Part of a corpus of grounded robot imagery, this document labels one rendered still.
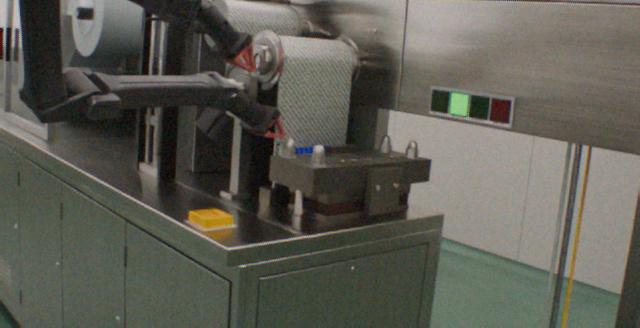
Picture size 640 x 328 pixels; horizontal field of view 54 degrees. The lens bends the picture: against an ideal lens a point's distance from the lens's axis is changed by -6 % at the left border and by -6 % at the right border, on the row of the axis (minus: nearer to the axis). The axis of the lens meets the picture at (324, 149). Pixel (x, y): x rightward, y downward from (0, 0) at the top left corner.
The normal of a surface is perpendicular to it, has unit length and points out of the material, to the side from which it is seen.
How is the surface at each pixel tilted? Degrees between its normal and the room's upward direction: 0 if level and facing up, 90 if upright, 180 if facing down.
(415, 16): 90
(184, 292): 90
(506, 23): 90
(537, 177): 90
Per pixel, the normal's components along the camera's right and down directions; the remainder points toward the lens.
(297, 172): -0.75, 0.04
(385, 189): 0.66, 0.17
